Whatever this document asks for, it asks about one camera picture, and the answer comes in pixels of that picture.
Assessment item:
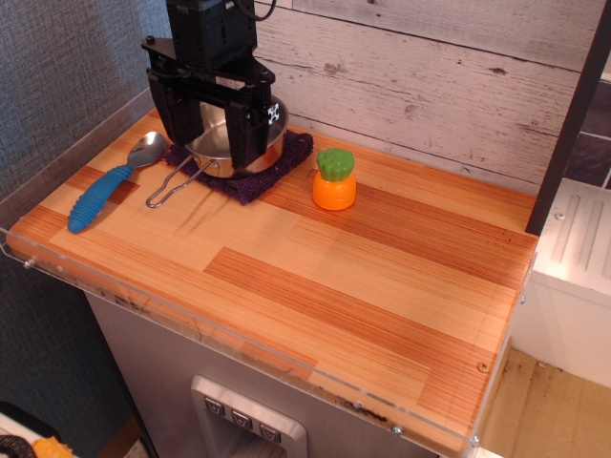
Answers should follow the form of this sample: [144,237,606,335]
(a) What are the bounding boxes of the stainless steel pot with handle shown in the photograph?
[146,96,289,208]

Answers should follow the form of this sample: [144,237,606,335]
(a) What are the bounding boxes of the silver dispenser panel with buttons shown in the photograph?
[190,375,308,457]

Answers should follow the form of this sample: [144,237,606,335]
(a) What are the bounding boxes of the grey toy fridge cabinet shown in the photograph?
[86,293,432,457]

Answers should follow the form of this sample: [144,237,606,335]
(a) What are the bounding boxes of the blue handled metal spoon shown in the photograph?
[68,132,166,234]

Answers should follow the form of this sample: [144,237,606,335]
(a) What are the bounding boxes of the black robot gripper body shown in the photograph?
[141,35,277,125]

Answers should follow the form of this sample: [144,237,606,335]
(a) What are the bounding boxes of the orange black object bottom left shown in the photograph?
[1,401,75,457]

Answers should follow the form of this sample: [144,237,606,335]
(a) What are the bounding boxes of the clear acrylic table guard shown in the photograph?
[8,92,537,457]

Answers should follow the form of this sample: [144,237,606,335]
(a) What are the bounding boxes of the orange toy carrot green top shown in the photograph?
[311,148,357,211]

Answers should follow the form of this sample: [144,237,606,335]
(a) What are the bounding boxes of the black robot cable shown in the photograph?
[223,0,279,23]

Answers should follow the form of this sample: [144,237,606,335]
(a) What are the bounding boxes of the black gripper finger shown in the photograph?
[226,83,272,169]
[147,70,204,145]

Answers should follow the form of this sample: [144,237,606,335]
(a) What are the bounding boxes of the dark right frame post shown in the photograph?
[526,0,610,236]

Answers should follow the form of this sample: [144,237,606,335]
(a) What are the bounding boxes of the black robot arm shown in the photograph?
[141,1,275,169]

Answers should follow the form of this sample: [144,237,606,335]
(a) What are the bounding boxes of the white toy appliance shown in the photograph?
[511,179,610,386]

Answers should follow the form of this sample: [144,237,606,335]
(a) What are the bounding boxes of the purple folded cloth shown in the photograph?
[196,131,314,205]

